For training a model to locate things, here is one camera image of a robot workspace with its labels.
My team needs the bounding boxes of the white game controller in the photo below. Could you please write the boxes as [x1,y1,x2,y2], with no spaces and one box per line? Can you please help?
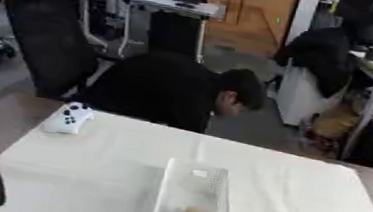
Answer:
[41,97,97,139]

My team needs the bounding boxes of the brown bag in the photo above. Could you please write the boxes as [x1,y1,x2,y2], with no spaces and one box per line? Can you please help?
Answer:
[299,99,365,156]

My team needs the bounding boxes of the white chair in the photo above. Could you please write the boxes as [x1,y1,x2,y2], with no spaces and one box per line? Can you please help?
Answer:
[270,57,350,133]

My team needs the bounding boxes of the black office chair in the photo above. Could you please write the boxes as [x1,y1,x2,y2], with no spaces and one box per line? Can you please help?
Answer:
[0,0,109,105]

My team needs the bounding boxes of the black jacket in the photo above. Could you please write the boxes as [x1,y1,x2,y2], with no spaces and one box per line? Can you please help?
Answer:
[269,20,366,102]

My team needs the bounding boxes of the white plastic basket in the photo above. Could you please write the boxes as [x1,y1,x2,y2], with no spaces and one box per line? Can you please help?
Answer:
[149,156,240,212]

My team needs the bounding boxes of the person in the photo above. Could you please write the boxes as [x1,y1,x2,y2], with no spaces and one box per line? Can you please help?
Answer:
[68,40,273,142]

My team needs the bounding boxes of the black computer tower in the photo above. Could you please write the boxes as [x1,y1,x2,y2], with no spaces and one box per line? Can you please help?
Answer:
[143,8,206,61]

